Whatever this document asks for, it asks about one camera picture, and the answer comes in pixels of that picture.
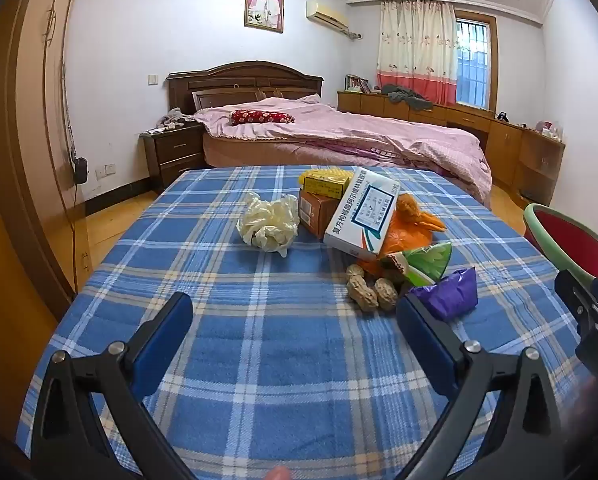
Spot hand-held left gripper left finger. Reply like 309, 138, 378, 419
29, 291, 200, 480

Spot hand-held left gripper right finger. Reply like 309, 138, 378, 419
395, 294, 567, 480

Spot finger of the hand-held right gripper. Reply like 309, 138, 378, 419
554, 269, 598, 378

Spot purple wrapper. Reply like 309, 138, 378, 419
409, 266, 478, 320

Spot red bin with green rim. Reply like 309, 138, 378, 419
524, 203, 598, 291

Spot green snack wrapper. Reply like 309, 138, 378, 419
379, 241, 454, 286

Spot orange plastic bag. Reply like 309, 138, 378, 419
356, 193, 447, 276

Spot white medicine box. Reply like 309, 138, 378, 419
324, 167, 402, 260

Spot white tissue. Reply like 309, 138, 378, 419
236, 192, 300, 258

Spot brown cardboard box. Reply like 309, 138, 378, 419
298, 189, 350, 235

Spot yellow foam net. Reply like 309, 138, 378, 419
299, 169, 355, 200

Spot blue plaid tablecloth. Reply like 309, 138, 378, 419
16, 165, 598, 480

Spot wooden cabinet desk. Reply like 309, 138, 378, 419
337, 90, 566, 211

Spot white and pink ornaments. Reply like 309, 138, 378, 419
534, 120, 563, 141

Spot dark wooden nightstand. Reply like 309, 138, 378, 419
140, 124, 206, 192

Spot bed with pink bedding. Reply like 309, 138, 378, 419
201, 132, 480, 171

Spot grey plush toy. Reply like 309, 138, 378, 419
151, 107, 200, 135

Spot bed with pink cover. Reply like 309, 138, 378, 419
193, 94, 494, 206

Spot wooden wardrobe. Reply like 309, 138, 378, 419
0, 0, 90, 346

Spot red patterned pillow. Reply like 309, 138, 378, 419
230, 109, 296, 126

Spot grey clothes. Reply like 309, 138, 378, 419
381, 84, 435, 111

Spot window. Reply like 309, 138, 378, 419
454, 10, 497, 111

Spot dark wooden headboard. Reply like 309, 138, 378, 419
166, 61, 325, 113

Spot floral curtain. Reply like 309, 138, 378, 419
376, 0, 458, 107

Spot thin wall cable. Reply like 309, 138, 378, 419
59, 57, 82, 293

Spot wall air conditioner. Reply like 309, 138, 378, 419
305, 0, 351, 29

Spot framed wall photo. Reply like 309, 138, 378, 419
244, 0, 286, 34

